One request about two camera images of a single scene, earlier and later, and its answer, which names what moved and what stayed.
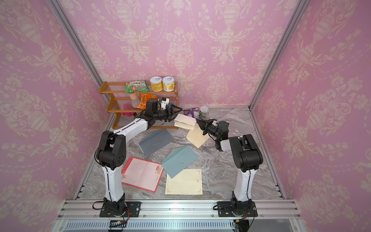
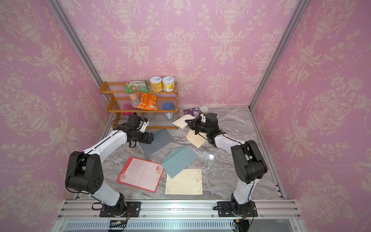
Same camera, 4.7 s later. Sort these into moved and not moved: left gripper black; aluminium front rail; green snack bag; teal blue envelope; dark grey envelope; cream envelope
Moved: cream envelope; left gripper black
Not moved: aluminium front rail; teal blue envelope; green snack bag; dark grey envelope
